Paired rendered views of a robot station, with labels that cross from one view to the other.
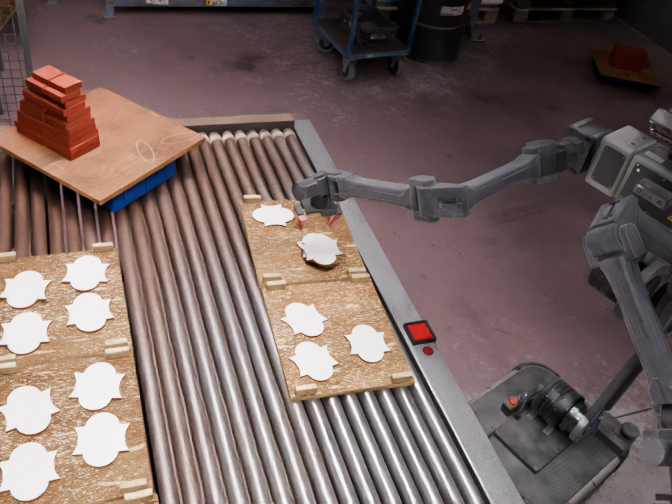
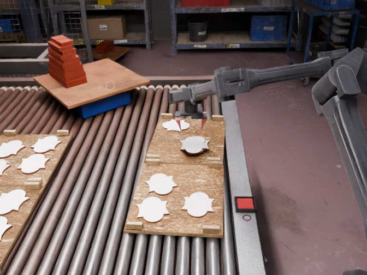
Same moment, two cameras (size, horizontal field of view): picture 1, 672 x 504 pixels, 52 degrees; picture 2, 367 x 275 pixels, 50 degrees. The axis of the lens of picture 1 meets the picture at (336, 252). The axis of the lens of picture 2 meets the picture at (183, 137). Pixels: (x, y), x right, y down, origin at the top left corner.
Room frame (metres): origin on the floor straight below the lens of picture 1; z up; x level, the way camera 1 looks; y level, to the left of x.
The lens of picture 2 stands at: (0.31, -0.65, 1.93)
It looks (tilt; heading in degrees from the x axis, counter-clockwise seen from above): 31 degrees down; 29
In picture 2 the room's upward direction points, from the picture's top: 2 degrees counter-clockwise
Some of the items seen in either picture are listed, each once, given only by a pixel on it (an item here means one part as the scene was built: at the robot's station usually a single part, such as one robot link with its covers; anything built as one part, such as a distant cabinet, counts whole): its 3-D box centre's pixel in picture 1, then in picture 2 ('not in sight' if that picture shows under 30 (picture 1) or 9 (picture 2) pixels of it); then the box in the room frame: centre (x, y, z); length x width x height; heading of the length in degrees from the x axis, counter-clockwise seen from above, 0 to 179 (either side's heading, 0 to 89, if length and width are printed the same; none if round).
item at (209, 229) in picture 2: (401, 377); (211, 229); (1.23, -0.24, 0.95); 0.06 x 0.02 x 0.03; 113
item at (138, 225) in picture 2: (305, 390); (135, 225); (1.13, 0.01, 0.95); 0.06 x 0.02 x 0.03; 113
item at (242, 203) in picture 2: (419, 332); (245, 204); (1.43, -0.29, 0.92); 0.06 x 0.06 x 0.01; 26
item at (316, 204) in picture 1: (320, 198); (190, 106); (1.70, 0.08, 1.14); 0.10 x 0.07 x 0.07; 120
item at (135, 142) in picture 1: (100, 139); (90, 80); (1.94, 0.86, 1.03); 0.50 x 0.50 x 0.02; 66
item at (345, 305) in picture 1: (334, 334); (178, 196); (1.36, -0.04, 0.93); 0.41 x 0.35 x 0.02; 23
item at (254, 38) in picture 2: not in sight; (267, 24); (5.95, 1.02, 0.32); 0.50 x 0.41 x 0.37; 113
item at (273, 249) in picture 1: (301, 239); (188, 139); (1.75, 0.12, 0.93); 0.41 x 0.35 x 0.02; 21
